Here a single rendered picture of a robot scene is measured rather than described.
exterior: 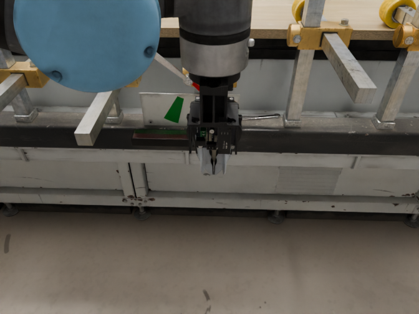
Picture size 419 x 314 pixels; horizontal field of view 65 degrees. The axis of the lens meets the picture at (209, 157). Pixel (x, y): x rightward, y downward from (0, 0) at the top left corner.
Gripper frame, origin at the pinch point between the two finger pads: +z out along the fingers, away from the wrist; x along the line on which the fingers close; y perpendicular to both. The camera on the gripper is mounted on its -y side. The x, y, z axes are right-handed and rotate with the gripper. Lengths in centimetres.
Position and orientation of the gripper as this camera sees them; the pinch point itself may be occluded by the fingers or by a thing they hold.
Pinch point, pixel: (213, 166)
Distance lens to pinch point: 59.1
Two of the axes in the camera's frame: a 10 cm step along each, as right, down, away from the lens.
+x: 10.0, 0.2, -0.3
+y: -0.4, 6.4, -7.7
